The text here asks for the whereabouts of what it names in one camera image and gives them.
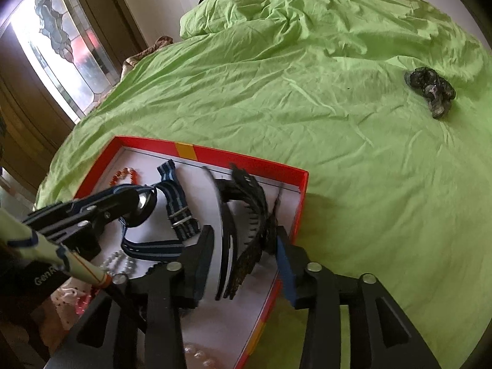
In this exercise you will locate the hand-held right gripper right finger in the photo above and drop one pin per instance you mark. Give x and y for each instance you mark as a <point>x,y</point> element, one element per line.
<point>286,273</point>

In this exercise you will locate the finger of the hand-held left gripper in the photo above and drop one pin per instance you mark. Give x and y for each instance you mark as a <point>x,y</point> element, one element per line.
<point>123,203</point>
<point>77,238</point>

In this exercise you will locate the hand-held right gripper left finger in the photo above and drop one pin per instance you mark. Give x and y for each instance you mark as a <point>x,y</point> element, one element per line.
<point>200,261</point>

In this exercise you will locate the black spotted hair claw clip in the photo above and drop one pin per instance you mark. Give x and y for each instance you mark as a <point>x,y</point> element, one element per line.
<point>250,215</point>

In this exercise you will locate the red cardboard box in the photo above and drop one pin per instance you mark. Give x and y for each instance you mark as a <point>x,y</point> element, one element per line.
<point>246,165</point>

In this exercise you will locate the pink floral cloth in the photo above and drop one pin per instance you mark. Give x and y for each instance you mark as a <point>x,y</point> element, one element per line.
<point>69,298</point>

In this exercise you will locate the brown patterned cloth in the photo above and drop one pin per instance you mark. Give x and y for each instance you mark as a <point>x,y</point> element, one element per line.
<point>146,53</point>

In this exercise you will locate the green bed sheet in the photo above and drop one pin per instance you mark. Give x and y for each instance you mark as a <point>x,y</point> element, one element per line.
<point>269,103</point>

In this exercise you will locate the stained glass window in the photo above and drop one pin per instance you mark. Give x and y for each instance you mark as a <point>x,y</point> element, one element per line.
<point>57,46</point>

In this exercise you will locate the dark patterned scrunchie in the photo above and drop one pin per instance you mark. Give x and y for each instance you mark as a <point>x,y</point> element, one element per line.
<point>426,84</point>

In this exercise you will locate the brown wooden window frame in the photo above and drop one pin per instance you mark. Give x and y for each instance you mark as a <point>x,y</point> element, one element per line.
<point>23,123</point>

